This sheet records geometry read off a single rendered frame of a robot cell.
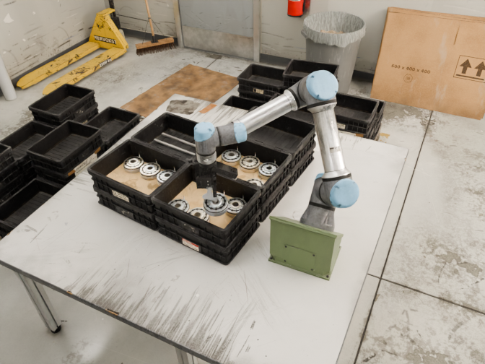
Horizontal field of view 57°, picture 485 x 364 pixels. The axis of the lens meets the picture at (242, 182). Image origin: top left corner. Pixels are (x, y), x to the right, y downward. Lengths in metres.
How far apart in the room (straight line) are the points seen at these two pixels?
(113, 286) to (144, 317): 0.22
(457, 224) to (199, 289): 2.05
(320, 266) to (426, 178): 1.97
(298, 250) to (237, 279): 0.29
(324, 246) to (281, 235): 0.18
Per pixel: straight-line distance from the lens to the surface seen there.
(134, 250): 2.10
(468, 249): 3.25
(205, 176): 1.73
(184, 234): 2.01
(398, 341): 2.68
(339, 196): 1.74
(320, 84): 1.72
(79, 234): 2.25
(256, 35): 5.07
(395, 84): 4.55
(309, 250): 1.84
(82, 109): 3.58
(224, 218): 1.98
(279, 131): 2.51
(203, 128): 1.62
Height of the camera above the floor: 2.23
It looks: 41 degrees down
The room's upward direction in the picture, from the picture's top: 2 degrees counter-clockwise
